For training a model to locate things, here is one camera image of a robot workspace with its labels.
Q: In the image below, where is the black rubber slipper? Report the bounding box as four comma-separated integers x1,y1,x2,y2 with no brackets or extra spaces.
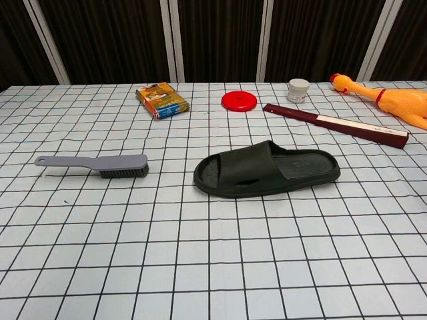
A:
193,139,342,200

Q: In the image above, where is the grey scrub brush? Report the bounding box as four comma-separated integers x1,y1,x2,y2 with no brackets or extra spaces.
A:
34,153,149,180

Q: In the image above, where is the red round disc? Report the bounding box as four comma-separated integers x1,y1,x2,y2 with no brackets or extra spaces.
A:
221,91,259,112

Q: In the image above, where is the orange printed carton box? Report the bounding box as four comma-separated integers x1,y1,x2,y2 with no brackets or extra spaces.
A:
135,82,191,121

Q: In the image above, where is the white checkered tablecloth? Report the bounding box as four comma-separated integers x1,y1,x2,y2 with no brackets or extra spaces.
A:
0,81,427,320

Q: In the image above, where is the dark red folded fan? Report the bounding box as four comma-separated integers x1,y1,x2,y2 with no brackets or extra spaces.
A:
262,103,410,149

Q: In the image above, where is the small white jar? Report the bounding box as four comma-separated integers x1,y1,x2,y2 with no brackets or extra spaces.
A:
287,78,310,103

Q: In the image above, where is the yellow rubber chicken toy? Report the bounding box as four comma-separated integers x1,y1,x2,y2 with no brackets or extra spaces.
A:
329,73,427,131

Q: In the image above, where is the white partition frame post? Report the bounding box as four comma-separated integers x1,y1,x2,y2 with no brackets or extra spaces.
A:
257,0,278,83
159,0,186,83
357,0,396,82
22,0,70,86

